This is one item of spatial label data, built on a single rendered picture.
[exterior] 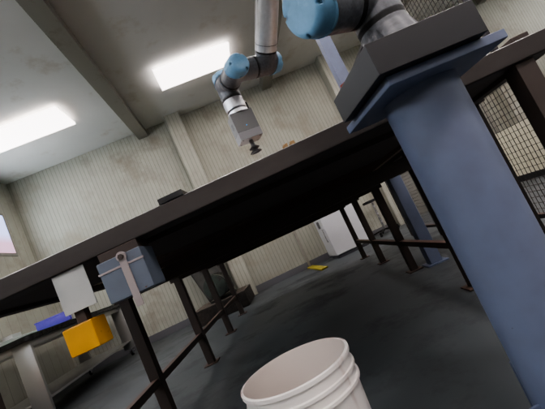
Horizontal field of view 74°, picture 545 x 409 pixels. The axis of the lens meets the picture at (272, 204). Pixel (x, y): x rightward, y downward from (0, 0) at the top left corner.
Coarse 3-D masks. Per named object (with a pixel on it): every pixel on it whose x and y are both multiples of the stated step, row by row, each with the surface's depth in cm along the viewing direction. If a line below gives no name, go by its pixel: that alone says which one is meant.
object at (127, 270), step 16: (144, 240) 111; (112, 256) 105; (128, 256) 103; (144, 256) 104; (112, 272) 103; (128, 272) 102; (144, 272) 103; (160, 272) 110; (112, 288) 102; (128, 288) 102; (144, 288) 102
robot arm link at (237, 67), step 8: (232, 56) 118; (240, 56) 119; (232, 64) 117; (240, 64) 118; (248, 64) 119; (256, 64) 123; (224, 72) 122; (232, 72) 119; (240, 72) 118; (248, 72) 122; (256, 72) 124; (224, 80) 124; (232, 80) 122; (240, 80) 123; (232, 88) 127
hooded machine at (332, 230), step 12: (348, 204) 640; (336, 216) 636; (348, 216) 637; (324, 228) 631; (336, 228) 633; (360, 228) 636; (324, 240) 662; (336, 240) 629; (348, 240) 631; (336, 252) 627; (348, 252) 632
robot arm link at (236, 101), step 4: (236, 96) 128; (240, 96) 130; (228, 100) 128; (232, 100) 128; (236, 100) 128; (240, 100) 129; (244, 100) 132; (224, 104) 130; (228, 104) 128; (232, 104) 128; (236, 104) 128; (240, 104) 128; (244, 104) 130; (228, 108) 129; (232, 108) 128; (236, 108) 128; (228, 112) 130
